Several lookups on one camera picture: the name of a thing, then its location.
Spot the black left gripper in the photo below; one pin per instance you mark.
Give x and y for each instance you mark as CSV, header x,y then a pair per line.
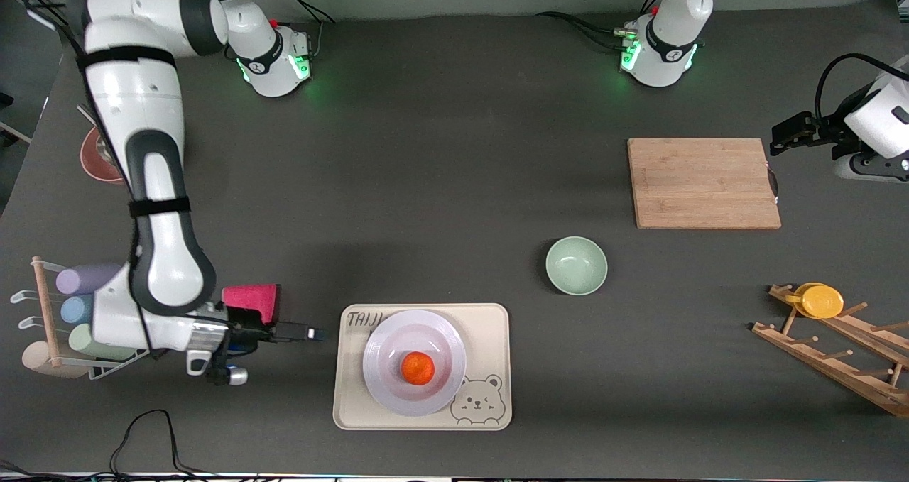
x,y
822,133

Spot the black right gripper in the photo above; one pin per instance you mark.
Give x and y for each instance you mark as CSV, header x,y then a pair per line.
x,y
245,324

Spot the white round plate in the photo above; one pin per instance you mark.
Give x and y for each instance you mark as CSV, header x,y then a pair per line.
x,y
398,340

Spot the orange fruit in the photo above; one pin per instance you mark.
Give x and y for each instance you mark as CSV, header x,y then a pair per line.
x,y
417,368

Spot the beige bear print tray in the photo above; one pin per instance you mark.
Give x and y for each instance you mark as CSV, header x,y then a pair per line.
x,y
490,326

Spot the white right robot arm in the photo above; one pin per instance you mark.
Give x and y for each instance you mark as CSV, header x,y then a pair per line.
x,y
142,91

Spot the pink folded cloth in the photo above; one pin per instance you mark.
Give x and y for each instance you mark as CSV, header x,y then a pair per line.
x,y
252,296

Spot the wooden cutting board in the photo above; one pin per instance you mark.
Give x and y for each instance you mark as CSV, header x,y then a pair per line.
x,y
703,184

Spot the yellow cup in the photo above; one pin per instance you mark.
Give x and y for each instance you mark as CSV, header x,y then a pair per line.
x,y
822,302

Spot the green cup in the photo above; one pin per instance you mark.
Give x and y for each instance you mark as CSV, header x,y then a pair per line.
x,y
79,341

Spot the blue cup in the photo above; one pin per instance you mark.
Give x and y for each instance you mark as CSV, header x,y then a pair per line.
x,y
77,309

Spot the purple cup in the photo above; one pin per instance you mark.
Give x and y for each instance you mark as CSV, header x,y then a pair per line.
x,y
82,279

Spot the wooden peg dish rack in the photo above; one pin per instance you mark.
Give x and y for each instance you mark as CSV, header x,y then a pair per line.
x,y
838,372

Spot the mint green bowl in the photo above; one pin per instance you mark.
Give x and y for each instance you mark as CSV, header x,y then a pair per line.
x,y
576,265

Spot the metal scoop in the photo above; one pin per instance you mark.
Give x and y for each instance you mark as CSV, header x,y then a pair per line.
x,y
108,152

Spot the beige cup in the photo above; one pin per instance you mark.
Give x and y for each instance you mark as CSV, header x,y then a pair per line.
x,y
39,361

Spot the pink bowl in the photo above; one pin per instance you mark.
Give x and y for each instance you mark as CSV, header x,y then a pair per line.
x,y
91,166

